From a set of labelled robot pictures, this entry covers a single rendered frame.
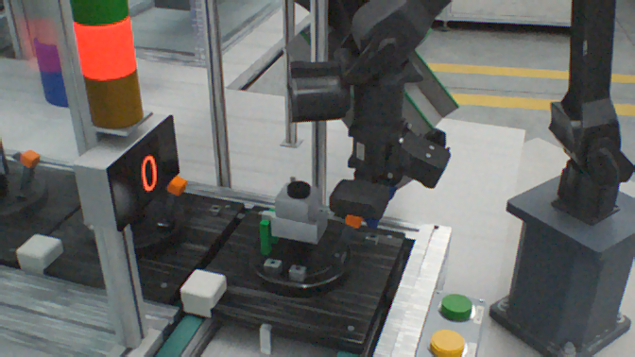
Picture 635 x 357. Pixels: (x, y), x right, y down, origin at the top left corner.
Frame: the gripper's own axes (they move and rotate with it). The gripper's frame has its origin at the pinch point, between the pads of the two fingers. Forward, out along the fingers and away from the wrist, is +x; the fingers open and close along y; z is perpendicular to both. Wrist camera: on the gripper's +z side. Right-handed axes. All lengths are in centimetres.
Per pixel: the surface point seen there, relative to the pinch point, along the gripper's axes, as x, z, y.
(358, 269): 11.7, -2.1, 1.2
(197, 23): 11, -69, 86
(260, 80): 30, -57, 97
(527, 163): 23, 18, 59
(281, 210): 1.7, -11.5, -2.3
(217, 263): 11.6, -20.6, -3.7
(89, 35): -26.7, -21.2, -21.6
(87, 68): -23.5, -22.1, -21.5
